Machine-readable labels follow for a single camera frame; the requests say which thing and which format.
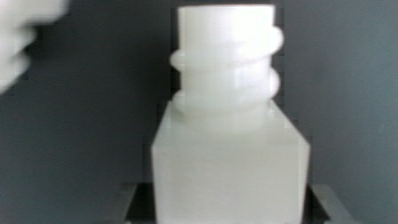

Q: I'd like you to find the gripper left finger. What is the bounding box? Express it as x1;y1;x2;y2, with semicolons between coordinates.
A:
122;183;156;224

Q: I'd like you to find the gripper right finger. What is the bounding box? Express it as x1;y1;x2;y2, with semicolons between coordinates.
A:
307;183;357;224

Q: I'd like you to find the white table leg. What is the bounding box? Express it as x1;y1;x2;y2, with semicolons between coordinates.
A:
151;4;311;224
0;0;71;95

